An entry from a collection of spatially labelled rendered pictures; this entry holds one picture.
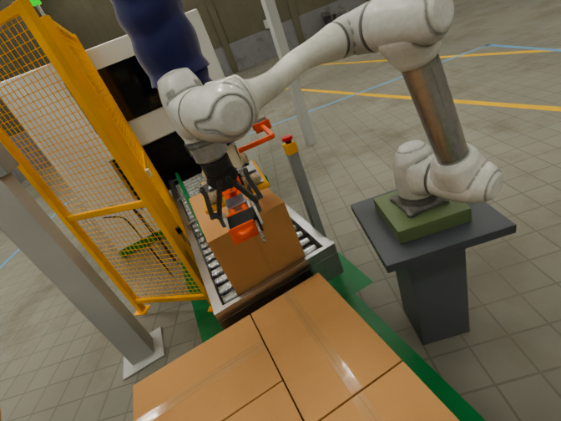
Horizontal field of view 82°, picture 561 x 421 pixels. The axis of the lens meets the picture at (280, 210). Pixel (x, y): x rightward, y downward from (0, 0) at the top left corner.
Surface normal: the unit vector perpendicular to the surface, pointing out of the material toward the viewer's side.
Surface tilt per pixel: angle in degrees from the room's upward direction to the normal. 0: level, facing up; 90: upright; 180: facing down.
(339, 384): 0
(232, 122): 90
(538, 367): 0
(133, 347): 90
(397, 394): 0
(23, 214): 90
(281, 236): 90
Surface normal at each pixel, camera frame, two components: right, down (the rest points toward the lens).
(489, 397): -0.33, -0.81
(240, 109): 0.41, 0.36
